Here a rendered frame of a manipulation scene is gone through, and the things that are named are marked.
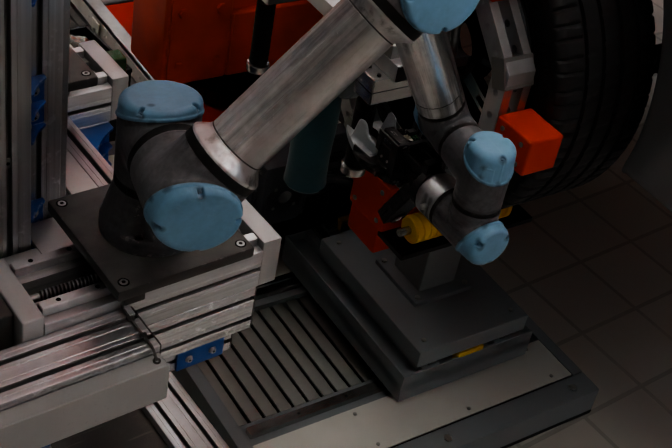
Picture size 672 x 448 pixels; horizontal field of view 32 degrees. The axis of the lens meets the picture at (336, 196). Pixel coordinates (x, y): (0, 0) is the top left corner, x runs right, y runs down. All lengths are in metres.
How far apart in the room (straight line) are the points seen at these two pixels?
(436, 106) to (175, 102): 0.40
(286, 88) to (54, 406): 0.52
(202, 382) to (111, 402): 0.90
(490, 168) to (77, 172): 0.70
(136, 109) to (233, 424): 1.04
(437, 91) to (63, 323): 0.63
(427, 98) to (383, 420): 0.98
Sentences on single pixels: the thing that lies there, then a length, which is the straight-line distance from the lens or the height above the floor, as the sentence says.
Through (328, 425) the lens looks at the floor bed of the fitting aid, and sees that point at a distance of 2.51.
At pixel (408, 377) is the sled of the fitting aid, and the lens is 2.53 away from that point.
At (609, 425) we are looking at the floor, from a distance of 2.82.
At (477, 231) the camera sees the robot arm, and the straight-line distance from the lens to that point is 1.76.
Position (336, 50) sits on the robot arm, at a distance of 1.46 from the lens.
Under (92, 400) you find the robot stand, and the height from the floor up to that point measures 0.72.
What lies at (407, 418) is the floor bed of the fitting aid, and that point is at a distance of 2.57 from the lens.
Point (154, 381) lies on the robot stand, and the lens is 1.69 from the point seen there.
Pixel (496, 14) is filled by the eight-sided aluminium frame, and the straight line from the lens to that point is 2.00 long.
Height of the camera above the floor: 1.93
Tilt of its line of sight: 37 degrees down
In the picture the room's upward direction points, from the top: 11 degrees clockwise
